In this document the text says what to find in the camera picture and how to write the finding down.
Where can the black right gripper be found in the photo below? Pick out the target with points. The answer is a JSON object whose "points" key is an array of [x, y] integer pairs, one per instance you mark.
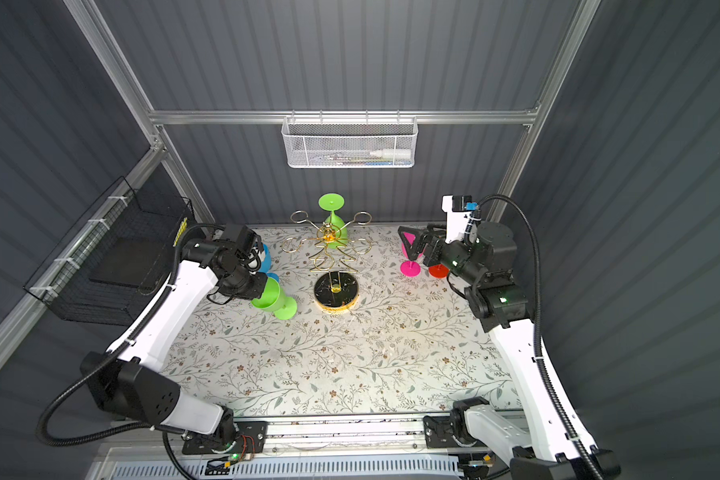
{"points": [[435, 241]]}

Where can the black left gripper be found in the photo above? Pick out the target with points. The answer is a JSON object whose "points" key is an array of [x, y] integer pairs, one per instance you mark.
{"points": [[257, 289]]}

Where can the blue wine glass front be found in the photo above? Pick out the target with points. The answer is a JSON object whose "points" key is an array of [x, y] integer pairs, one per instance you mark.
{"points": [[265, 259]]}

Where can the green wine glass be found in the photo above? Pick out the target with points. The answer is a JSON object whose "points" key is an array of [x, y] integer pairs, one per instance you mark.
{"points": [[335, 233], [276, 301]]}

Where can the pink wine glass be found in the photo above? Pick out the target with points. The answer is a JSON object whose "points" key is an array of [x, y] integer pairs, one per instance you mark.
{"points": [[409, 268]]}

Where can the red wine glass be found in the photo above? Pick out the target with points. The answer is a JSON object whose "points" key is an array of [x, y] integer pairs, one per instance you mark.
{"points": [[438, 271]]}

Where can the green wine glass back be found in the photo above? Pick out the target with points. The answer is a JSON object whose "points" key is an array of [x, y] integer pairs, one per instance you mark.
{"points": [[335, 233]]}

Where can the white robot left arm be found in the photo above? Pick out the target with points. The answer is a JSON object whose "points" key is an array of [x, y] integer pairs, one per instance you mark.
{"points": [[132, 384]]}

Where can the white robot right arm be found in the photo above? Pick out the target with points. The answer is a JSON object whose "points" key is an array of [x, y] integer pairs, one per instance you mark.
{"points": [[557, 444]]}

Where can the gold wine glass rack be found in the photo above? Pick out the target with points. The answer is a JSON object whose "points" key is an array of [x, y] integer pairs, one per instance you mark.
{"points": [[336, 289]]}

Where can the white marker in basket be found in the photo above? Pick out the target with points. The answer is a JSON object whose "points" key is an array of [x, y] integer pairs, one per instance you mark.
{"points": [[397, 155]]}

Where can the yellow item in black basket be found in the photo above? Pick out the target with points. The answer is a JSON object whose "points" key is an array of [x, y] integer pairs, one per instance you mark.
{"points": [[180, 231]]}

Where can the black plate in basket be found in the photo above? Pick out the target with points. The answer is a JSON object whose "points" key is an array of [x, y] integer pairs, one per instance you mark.
{"points": [[134, 263]]}

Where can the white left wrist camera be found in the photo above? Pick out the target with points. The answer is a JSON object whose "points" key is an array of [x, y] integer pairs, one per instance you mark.
{"points": [[251, 249]]}

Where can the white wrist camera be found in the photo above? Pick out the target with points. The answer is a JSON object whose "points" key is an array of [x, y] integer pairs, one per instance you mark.
{"points": [[462, 218], [251, 249]]}

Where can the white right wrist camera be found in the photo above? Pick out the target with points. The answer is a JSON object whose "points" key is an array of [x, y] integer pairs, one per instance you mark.
{"points": [[462, 218]]}

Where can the white wire mesh basket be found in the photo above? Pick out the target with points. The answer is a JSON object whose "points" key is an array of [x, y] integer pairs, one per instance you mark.
{"points": [[324, 145]]}

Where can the black wire basket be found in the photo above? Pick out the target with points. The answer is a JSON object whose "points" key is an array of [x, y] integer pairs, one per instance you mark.
{"points": [[62, 282]]}

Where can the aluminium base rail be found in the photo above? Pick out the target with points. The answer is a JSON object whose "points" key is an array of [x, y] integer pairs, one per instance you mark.
{"points": [[361, 446]]}

